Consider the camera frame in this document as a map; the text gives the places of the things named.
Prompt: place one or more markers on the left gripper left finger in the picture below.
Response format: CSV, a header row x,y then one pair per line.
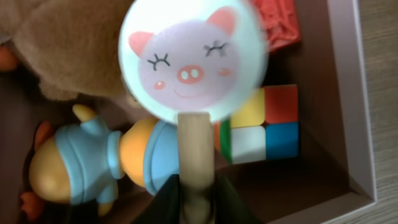
x,y
165,206

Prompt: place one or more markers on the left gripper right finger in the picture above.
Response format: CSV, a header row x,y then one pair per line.
x,y
229,207

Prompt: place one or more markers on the colourful 2x2 puzzle cube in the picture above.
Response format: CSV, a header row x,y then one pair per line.
x,y
265,128

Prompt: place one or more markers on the blue orange duck toy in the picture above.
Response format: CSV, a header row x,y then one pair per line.
x,y
81,162

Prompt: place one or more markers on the wooden pig rattle drum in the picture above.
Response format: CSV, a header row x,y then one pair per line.
x,y
192,63

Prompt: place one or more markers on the white pink-lined cardboard box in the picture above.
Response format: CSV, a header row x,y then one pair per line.
x,y
332,177

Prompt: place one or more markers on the brown plush toy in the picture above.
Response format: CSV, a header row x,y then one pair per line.
x,y
71,45

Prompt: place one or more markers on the red toy fire truck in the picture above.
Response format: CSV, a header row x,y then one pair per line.
x,y
279,23

